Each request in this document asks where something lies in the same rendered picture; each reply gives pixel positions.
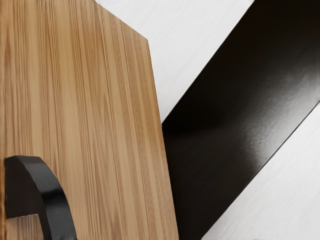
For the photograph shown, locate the wooden cabinet with black handle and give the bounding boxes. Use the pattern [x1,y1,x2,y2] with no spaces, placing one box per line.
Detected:
[0,0,180,240]

